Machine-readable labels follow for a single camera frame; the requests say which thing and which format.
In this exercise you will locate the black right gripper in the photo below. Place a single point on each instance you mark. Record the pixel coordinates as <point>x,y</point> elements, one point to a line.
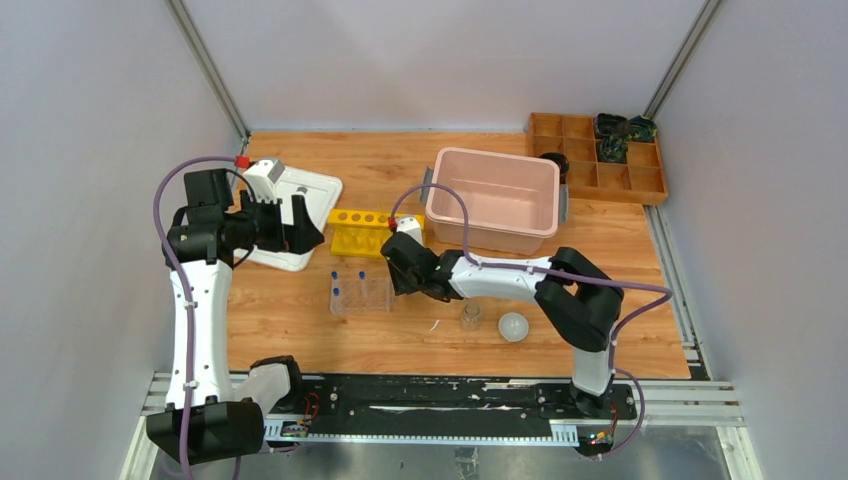
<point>401,285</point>

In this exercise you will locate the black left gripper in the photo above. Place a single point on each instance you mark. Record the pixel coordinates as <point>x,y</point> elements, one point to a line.
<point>284,224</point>

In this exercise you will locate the yellow test tube rack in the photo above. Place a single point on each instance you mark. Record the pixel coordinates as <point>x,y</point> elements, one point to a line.
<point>359,233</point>

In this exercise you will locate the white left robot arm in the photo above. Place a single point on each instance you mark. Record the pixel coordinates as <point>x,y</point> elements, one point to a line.
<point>207,419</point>

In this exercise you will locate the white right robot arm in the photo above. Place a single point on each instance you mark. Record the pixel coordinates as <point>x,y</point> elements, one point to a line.
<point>578,299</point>

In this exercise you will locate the white plastic box lid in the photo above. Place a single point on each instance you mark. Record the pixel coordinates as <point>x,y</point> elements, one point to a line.
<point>321,193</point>

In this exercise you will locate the clear well plate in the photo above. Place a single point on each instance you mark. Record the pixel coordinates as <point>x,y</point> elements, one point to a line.
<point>355,295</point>

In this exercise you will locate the small glass jar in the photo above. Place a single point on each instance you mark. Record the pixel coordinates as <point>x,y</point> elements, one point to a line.
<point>471,315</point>

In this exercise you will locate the white ceramic dish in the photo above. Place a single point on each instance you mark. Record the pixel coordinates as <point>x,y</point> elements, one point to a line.
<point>513,327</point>

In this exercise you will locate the pink plastic storage bin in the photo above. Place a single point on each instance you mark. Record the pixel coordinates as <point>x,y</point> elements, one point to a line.
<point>511,201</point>

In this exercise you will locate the grey right bin clip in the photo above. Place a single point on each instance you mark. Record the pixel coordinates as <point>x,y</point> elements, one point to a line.
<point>563,205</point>

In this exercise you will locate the black round object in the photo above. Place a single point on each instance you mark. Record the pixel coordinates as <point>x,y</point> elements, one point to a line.
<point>562,163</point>

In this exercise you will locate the wooden compartment organizer tray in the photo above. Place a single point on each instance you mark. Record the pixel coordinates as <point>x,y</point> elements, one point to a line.
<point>640,179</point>

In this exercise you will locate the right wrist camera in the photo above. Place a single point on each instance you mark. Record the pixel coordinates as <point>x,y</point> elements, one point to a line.
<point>411,226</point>

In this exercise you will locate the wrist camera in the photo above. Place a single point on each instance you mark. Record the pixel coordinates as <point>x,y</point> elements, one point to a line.
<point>411,226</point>
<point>262,177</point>

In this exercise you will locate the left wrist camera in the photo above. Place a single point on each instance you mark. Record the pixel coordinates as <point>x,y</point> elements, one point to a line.
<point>262,177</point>

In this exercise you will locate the grey bin handle clip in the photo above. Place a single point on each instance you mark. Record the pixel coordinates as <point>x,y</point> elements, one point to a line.
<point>426,180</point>

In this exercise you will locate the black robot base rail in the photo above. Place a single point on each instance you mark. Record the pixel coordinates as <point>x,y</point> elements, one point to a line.
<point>453,410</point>

